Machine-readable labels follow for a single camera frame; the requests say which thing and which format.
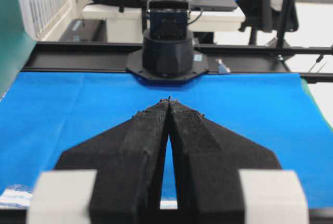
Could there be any black case on floor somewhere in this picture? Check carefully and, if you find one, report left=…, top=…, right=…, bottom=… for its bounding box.
left=58, top=19, right=107, bottom=42

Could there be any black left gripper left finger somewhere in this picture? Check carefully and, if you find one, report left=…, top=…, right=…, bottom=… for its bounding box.
left=54, top=99, right=169, bottom=223

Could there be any black aluminium rail frame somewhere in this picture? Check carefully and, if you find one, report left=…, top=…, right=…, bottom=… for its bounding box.
left=22, top=42, right=332, bottom=83

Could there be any white desk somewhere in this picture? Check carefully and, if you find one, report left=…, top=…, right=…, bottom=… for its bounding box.
left=83, top=0, right=245, bottom=43

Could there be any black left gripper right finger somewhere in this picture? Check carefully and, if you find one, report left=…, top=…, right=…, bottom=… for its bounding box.
left=170, top=101, right=281, bottom=223

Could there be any blue table cloth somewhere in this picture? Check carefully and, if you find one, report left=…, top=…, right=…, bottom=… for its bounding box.
left=1, top=72, right=332, bottom=208

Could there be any white blue striped towel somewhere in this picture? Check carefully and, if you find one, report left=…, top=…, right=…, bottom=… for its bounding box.
left=1, top=184, right=33, bottom=209

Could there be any black vertical pole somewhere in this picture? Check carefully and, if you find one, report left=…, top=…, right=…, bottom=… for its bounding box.
left=276, top=0, right=292, bottom=49

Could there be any black laptop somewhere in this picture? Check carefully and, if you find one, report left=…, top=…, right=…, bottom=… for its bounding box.
left=189, top=0, right=238, bottom=11

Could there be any green backdrop sheet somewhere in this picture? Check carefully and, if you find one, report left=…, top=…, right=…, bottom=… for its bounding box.
left=1, top=0, right=36, bottom=98

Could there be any black office chair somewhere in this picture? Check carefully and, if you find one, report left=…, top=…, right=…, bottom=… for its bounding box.
left=225, top=0, right=300, bottom=45

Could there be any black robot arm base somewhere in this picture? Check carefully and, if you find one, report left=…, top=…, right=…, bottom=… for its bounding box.
left=126, top=0, right=209, bottom=82

